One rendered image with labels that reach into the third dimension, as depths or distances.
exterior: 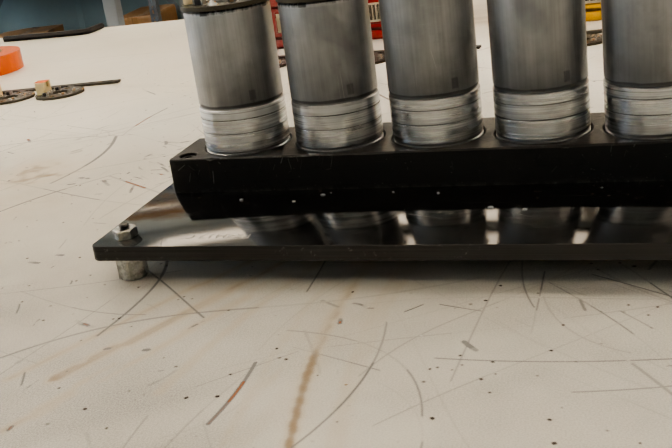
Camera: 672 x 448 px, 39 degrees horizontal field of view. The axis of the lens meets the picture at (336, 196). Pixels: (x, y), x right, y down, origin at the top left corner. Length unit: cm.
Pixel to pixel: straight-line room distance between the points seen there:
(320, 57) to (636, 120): 8
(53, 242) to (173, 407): 11
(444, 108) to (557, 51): 3
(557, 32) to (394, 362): 9
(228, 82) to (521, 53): 8
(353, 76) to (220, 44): 4
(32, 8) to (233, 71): 505
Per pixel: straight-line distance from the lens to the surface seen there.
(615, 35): 24
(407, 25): 24
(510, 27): 24
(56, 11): 525
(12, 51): 63
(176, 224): 25
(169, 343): 21
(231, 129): 27
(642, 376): 18
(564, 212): 23
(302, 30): 25
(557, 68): 24
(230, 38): 26
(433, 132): 25
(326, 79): 25
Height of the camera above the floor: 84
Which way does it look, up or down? 19 degrees down
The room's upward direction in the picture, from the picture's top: 8 degrees counter-clockwise
